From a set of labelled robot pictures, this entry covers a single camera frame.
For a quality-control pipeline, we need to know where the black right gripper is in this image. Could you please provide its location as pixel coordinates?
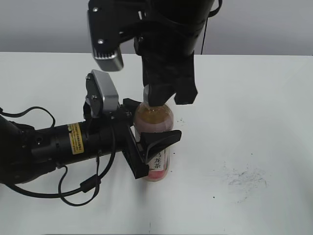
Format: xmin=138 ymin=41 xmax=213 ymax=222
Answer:
xmin=134 ymin=29 xmax=198 ymax=107

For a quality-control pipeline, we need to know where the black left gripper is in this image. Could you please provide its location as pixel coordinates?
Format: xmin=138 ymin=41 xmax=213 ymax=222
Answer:
xmin=84 ymin=98 xmax=182 ymax=179

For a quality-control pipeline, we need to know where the peach oolong tea bottle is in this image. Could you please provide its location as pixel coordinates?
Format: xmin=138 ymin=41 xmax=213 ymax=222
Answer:
xmin=134 ymin=102 xmax=174 ymax=182

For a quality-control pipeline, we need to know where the white bottle cap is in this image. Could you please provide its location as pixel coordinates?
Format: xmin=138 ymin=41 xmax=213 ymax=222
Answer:
xmin=143 ymin=84 xmax=150 ymax=105

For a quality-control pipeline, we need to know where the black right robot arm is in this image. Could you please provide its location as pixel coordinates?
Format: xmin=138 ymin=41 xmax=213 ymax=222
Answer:
xmin=134 ymin=0 xmax=220 ymax=107

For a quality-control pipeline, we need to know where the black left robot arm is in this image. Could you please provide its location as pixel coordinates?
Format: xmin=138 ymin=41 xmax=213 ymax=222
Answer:
xmin=0 ymin=98 xmax=181 ymax=184

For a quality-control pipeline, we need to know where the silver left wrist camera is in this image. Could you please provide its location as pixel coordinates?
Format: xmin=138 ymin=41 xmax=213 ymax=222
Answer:
xmin=83 ymin=70 xmax=119 ymax=120

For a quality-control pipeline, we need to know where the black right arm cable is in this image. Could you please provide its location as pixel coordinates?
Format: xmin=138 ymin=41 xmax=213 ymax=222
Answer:
xmin=199 ymin=0 xmax=224 ymax=55

